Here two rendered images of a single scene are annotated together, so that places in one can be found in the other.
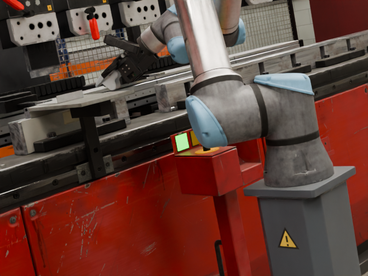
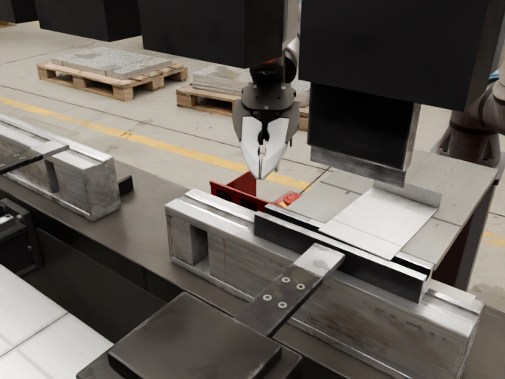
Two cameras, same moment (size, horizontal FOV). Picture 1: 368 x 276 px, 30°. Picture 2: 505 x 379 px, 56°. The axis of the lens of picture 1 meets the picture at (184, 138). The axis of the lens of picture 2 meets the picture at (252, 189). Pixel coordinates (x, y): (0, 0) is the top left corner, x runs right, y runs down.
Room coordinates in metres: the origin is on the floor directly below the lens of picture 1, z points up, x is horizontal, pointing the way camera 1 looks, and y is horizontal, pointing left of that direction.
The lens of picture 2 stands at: (2.21, 0.76, 1.29)
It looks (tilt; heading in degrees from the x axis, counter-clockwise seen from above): 29 degrees down; 259
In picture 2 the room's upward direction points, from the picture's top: straight up
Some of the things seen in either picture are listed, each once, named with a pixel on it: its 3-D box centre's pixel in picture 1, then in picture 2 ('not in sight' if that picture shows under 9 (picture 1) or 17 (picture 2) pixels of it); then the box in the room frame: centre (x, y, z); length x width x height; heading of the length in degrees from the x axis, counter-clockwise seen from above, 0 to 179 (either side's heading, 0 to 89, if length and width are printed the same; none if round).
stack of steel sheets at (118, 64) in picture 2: not in sight; (110, 61); (2.63, -3.97, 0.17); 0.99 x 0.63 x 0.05; 134
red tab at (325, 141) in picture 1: (320, 149); not in sight; (2.59, -0.51, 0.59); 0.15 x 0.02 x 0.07; 132
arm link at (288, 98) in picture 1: (283, 103); (483, 95); (1.45, -0.22, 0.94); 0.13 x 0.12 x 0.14; 97
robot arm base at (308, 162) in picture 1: (295, 155); (470, 139); (1.45, -0.23, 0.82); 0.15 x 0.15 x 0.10
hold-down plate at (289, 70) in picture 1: (283, 74); not in sight; (2.66, -0.42, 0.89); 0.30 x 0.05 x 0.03; 132
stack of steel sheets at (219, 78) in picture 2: not in sight; (264, 79); (1.37, -2.98, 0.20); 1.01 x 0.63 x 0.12; 140
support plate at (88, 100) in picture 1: (80, 101); (399, 190); (1.92, 0.26, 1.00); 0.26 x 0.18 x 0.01; 42
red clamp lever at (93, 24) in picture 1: (92, 23); not in sight; (2.08, 0.20, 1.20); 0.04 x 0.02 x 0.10; 42
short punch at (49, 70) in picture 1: (42, 59); (359, 128); (2.03, 0.36, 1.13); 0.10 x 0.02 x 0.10; 132
